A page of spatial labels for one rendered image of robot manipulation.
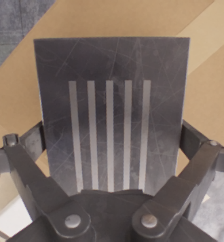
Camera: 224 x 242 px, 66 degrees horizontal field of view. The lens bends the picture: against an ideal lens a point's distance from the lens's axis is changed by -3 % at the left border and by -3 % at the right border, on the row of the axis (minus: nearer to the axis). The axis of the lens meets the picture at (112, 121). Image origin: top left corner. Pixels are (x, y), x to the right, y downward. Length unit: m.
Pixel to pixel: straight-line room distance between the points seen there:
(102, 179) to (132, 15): 0.19
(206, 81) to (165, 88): 0.12
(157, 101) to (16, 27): 1.19
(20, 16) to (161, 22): 1.11
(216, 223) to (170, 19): 1.81
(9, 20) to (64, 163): 1.19
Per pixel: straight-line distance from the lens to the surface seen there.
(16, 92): 0.28
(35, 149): 0.17
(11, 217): 0.81
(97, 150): 0.17
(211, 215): 1.84
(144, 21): 0.25
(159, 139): 0.17
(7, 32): 1.32
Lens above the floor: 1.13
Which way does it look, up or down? 73 degrees down
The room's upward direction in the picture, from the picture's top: 179 degrees counter-clockwise
